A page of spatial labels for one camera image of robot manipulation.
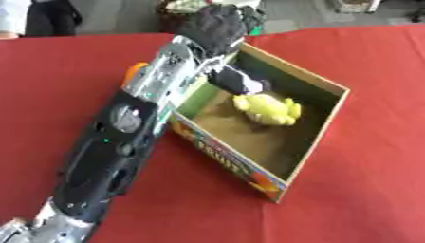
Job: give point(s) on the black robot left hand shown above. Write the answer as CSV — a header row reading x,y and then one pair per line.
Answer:
x,y
216,28

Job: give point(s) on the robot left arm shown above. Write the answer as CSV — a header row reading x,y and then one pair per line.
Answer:
x,y
110,148

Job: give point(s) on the tan cardboard box green inside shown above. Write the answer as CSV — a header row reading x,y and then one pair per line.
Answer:
x,y
260,148

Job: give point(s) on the dark basket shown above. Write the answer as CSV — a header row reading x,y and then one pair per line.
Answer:
x,y
171,15

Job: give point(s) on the orange toy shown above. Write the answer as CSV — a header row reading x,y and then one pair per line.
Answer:
x,y
134,70

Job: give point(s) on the yellow soft toy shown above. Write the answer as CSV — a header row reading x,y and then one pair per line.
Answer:
x,y
268,109

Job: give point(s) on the pale crate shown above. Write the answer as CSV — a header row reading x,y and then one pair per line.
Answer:
x,y
354,4

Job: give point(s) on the person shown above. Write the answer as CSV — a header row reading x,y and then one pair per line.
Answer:
x,y
50,15

